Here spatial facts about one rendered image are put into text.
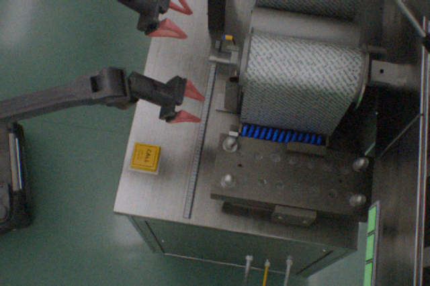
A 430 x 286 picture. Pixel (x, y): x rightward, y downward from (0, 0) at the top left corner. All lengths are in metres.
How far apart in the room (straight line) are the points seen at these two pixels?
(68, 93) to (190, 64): 0.46
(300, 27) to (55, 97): 0.59
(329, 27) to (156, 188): 0.62
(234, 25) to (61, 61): 1.25
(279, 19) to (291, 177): 0.39
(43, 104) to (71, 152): 1.24
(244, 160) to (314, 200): 0.20
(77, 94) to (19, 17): 1.67
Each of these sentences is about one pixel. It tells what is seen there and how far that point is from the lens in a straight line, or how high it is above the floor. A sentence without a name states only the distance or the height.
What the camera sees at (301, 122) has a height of 1.09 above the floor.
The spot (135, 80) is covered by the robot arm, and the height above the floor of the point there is 1.19.
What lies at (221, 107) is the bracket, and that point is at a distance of 1.54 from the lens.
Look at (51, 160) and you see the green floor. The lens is 2.54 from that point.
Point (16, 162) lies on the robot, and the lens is 2.33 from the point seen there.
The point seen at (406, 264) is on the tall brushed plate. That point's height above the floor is 1.40.
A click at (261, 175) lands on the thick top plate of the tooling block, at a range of 1.35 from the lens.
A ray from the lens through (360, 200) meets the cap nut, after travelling 1.34.
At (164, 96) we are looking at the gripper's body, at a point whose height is 1.14.
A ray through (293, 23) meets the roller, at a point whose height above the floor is 1.23.
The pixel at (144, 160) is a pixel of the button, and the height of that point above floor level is 0.92.
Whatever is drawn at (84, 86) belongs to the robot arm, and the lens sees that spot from 1.27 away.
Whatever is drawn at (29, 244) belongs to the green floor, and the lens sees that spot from 2.48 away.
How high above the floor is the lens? 2.33
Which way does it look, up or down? 71 degrees down
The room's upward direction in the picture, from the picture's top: 3 degrees clockwise
